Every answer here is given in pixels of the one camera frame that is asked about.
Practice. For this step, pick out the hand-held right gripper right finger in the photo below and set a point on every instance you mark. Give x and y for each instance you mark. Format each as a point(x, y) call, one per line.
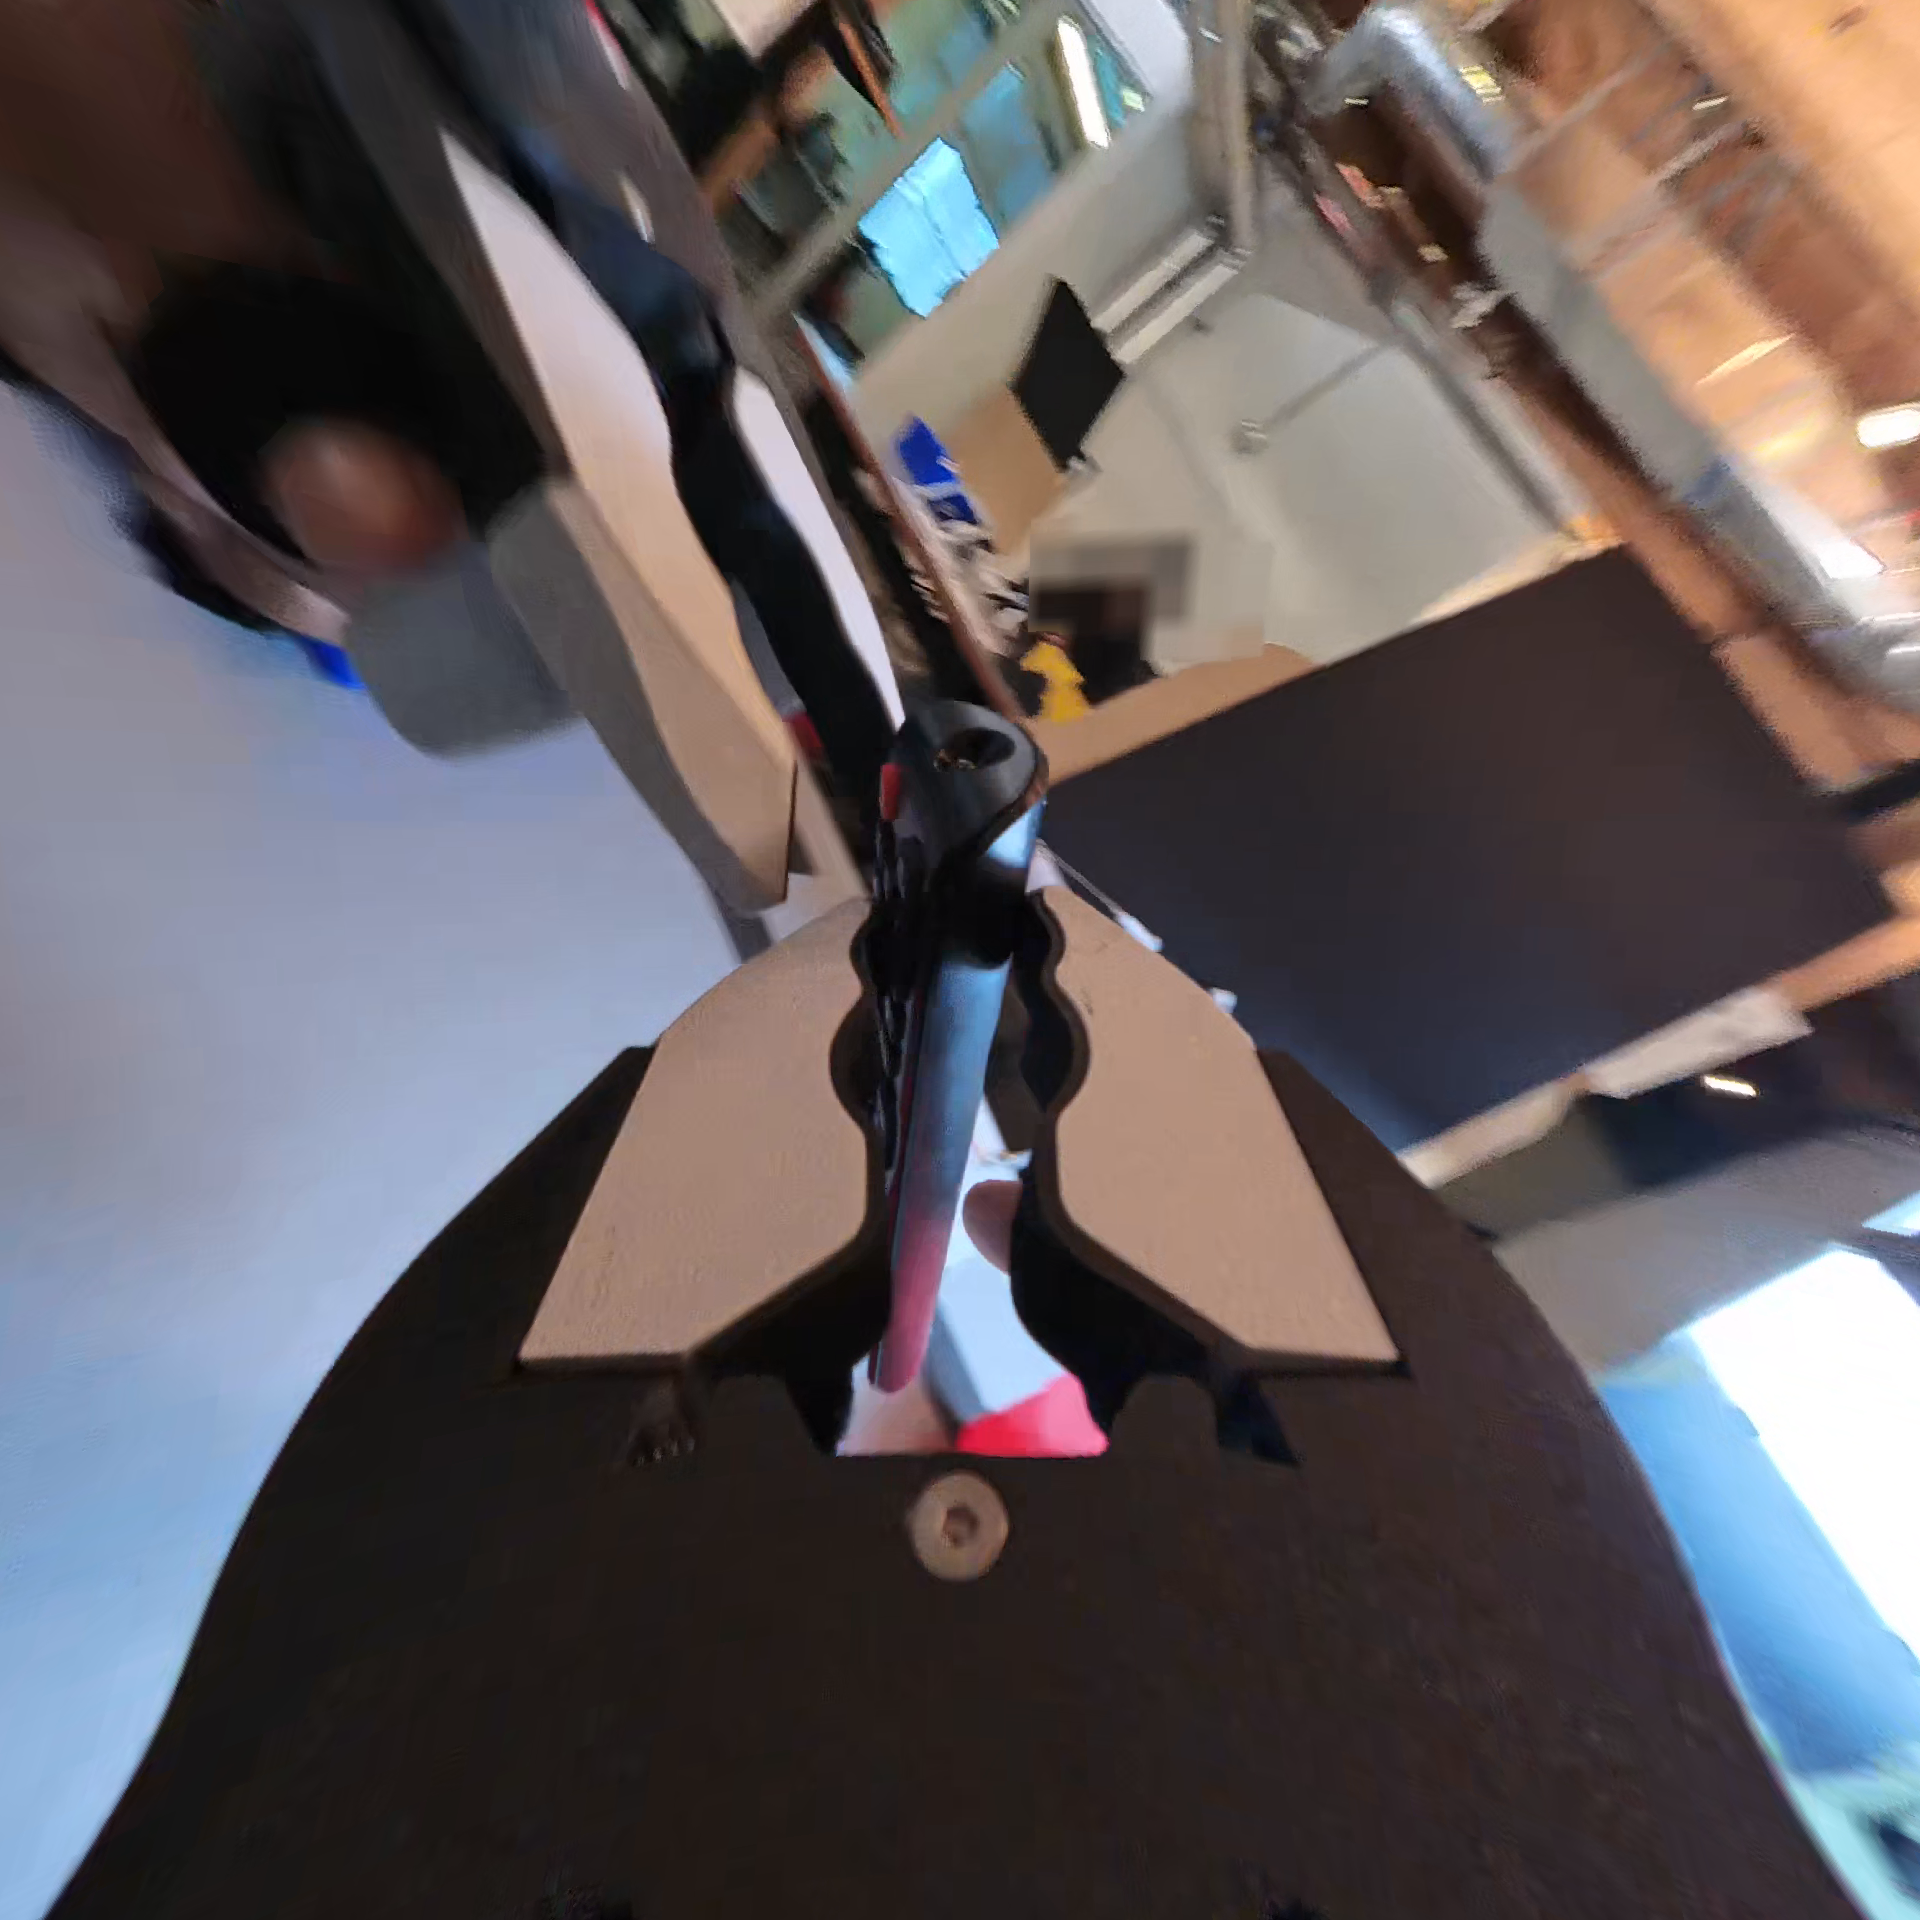
point(1201, 1187)

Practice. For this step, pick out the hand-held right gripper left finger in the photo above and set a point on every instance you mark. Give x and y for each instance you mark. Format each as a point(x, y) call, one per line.
point(721, 1172)

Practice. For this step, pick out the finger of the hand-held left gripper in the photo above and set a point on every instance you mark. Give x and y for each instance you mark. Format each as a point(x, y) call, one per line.
point(644, 598)
point(823, 570)

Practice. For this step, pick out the red storage bin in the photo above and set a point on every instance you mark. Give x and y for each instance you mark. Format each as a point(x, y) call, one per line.
point(1035, 1425)

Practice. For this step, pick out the black bar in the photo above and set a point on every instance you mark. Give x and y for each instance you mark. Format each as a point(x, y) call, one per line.
point(946, 899)

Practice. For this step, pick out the person's left hand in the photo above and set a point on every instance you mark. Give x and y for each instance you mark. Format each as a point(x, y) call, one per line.
point(368, 504)

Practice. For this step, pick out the person's right hand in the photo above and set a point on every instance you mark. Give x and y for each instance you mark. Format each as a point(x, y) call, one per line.
point(994, 1224)

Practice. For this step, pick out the beige board on stand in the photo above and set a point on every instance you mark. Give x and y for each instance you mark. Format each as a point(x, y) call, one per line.
point(1003, 471)

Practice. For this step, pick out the black panel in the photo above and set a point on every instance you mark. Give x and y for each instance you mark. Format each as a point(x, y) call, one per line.
point(1070, 366)

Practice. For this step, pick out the window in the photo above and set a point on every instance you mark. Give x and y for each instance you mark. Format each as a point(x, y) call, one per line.
point(933, 228)

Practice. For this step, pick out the white board stand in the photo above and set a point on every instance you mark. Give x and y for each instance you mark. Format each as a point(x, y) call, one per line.
point(1696, 1042)

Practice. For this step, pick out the studio light panel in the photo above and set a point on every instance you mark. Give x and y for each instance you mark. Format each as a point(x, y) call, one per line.
point(1800, 1351)

